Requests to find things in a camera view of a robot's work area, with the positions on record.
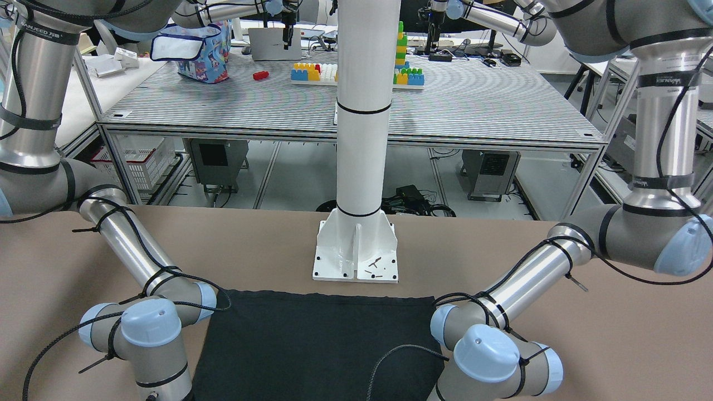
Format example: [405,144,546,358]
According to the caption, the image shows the white plastic basket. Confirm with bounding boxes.
[118,135,175,192]

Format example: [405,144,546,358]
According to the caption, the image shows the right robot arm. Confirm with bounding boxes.
[1,1,216,400]

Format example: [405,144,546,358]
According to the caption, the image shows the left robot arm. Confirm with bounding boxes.
[428,1,711,400]

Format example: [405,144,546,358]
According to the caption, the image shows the patterned blue bag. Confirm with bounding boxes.
[150,20,232,84]

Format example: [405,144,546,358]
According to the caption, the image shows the red toy block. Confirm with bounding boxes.
[252,71,270,81]

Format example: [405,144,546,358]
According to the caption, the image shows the black printed t-shirt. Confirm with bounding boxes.
[193,290,444,400]

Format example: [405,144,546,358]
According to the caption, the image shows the white mounting column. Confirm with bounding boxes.
[311,1,401,283]

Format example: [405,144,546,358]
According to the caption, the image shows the colourful toy blocks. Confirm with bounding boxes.
[290,21,426,90]

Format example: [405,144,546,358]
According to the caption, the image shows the striped background table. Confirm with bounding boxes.
[102,51,605,220]

